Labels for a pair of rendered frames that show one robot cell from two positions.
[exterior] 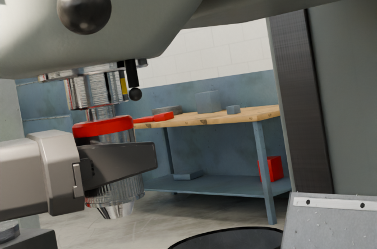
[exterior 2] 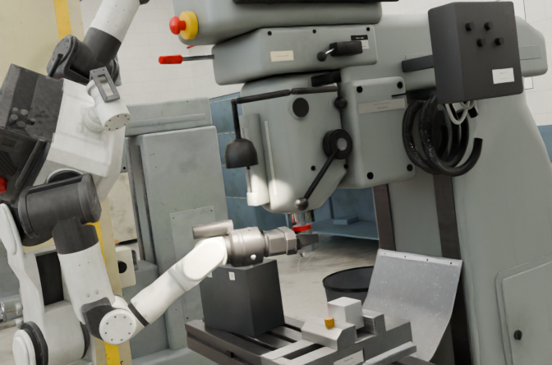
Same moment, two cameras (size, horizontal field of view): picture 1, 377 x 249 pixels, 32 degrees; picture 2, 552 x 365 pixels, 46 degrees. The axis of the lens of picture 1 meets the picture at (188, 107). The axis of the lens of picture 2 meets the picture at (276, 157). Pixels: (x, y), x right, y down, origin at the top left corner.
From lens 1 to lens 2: 1.08 m
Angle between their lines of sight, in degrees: 7
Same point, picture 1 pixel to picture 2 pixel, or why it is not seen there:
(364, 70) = (407, 200)
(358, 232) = (402, 267)
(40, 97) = (222, 147)
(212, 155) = (367, 204)
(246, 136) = not seen: hidden behind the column
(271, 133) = not seen: hidden behind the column
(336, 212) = (395, 259)
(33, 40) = (285, 206)
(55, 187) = (289, 247)
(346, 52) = (400, 191)
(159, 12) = (320, 196)
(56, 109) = not seen: hidden behind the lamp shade
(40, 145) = (284, 234)
